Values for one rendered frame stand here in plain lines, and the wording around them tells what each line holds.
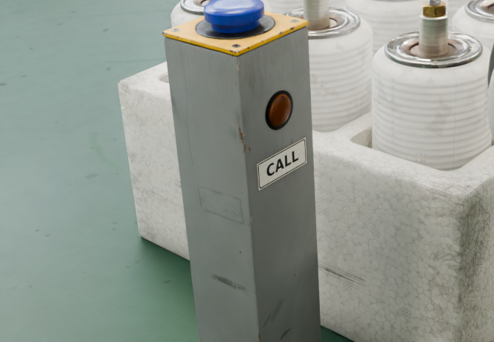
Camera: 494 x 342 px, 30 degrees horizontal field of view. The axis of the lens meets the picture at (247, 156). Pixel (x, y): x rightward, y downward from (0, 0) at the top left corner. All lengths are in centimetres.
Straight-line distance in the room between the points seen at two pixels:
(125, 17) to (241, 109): 113
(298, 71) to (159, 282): 36
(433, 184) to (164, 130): 30
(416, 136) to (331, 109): 10
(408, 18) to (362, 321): 27
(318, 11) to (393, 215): 19
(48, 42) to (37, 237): 65
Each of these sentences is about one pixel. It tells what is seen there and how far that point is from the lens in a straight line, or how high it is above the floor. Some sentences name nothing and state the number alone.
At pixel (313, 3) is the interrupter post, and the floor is 27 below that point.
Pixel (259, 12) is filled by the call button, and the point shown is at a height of 33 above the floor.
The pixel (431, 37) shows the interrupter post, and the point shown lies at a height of 27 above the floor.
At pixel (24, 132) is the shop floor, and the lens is 128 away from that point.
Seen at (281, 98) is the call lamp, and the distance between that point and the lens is 61.
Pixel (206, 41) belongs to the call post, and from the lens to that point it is 59.
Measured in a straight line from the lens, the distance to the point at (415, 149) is 73.
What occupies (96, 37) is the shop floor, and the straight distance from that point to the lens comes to 161.
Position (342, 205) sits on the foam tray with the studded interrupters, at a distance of 75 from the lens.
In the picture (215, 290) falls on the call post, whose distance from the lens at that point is 69.
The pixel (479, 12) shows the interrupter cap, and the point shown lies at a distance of 82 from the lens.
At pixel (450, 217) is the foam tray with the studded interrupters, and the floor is 16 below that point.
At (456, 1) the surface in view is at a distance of 96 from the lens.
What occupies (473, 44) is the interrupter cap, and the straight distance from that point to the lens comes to 75.
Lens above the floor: 51
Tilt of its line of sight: 27 degrees down
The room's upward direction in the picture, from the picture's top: 5 degrees counter-clockwise
